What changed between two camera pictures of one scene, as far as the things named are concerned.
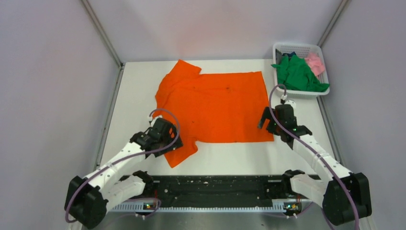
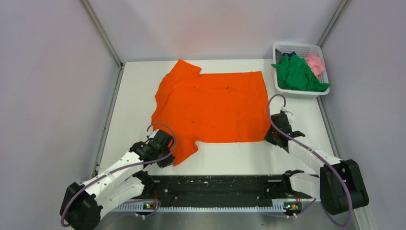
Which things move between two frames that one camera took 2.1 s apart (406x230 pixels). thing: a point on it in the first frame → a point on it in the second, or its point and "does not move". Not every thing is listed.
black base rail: (214, 189) does not move
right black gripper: (267, 114) → (268, 138)
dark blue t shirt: (289, 55) does not move
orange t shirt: (214, 107) does not move
